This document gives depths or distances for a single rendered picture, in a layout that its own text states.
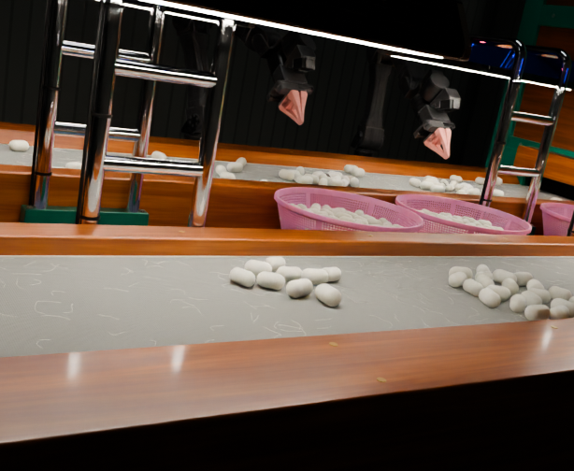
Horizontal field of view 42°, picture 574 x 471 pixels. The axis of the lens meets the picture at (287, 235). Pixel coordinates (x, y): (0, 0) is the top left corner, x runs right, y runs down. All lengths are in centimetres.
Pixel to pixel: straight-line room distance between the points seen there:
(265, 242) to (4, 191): 42
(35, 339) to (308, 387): 24
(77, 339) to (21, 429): 20
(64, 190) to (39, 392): 72
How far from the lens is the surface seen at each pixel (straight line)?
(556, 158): 223
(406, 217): 138
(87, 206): 96
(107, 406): 53
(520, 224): 156
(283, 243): 102
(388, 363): 68
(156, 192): 128
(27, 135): 159
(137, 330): 72
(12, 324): 71
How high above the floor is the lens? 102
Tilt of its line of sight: 14 degrees down
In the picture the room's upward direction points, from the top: 10 degrees clockwise
